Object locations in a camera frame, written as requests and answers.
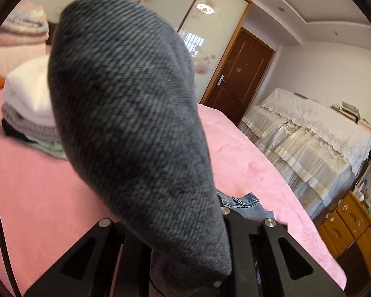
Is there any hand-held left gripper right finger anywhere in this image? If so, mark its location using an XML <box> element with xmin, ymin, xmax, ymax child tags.
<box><xmin>204</xmin><ymin>196</ymin><xmax>348</xmax><ymax>297</ymax></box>

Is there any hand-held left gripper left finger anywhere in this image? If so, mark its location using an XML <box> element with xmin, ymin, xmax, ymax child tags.
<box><xmin>23</xmin><ymin>218</ymin><xmax>153</xmax><ymax>297</ymax></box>

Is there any blue denim jacket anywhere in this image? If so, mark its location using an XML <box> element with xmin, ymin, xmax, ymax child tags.
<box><xmin>47</xmin><ymin>0</ymin><xmax>275</xmax><ymax>297</ymax></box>

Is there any pink bed sheet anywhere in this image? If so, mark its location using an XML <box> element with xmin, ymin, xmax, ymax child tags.
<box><xmin>0</xmin><ymin>44</ymin><xmax>348</xmax><ymax>297</ymax></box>

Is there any wooden drawer cabinet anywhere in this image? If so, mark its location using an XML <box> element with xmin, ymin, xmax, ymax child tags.
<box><xmin>316</xmin><ymin>191</ymin><xmax>371</xmax><ymax>287</ymax></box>

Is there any lace-covered furniture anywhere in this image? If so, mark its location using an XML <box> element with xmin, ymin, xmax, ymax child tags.
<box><xmin>237</xmin><ymin>88</ymin><xmax>371</xmax><ymax>221</ymax></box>

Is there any pale green folded garment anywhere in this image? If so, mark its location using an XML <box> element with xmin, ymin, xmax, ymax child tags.
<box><xmin>26</xmin><ymin>135</ymin><xmax>69</xmax><ymax>161</ymax></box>

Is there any grey folded garment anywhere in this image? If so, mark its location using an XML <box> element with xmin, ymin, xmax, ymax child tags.
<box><xmin>1</xmin><ymin>103</ymin><xmax>62</xmax><ymax>142</ymax></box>

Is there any brown wooden door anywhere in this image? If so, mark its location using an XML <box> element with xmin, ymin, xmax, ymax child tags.
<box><xmin>200</xmin><ymin>27</ymin><xmax>276</xmax><ymax>125</ymax></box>

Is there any pile of books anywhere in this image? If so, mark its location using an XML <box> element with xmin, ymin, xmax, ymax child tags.
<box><xmin>330</xmin><ymin>100</ymin><xmax>371</xmax><ymax>137</ymax></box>

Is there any black folded garment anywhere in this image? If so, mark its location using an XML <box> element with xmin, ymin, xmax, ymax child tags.
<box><xmin>1</xmin><ymin>119</ymin><xmax>30</xmax><ymax>140</ymax></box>

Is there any white folded garment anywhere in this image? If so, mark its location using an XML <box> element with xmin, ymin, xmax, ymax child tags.
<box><xmin>2</xmin><ymin>55</ymin><xmax>60</xmax><ymax>127</ymax></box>

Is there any floral sliding door wardrobe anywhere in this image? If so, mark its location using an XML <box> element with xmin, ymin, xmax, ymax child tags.
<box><xmin>98</xmin><ymin>0</ymin><xmax>255</xmax><ymax>106</ymax></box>

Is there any pink pillow with orange print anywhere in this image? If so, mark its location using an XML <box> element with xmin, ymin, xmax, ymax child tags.
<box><xmin>0</xmin><ymin>41</ymin><xmax>51</xmax><ymax>94</ymax></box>

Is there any striped folded quilt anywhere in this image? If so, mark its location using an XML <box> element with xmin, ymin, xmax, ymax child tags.
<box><xmin>0</xmin><ymin>0</ymin><xmax>51</xmax><ymax>48</ymax></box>

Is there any black cable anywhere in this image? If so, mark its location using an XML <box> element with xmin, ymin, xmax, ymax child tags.
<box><xmin>0</xmin><ymin>187</ymin><xmax>23</xmax><ymax>297</ymax></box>

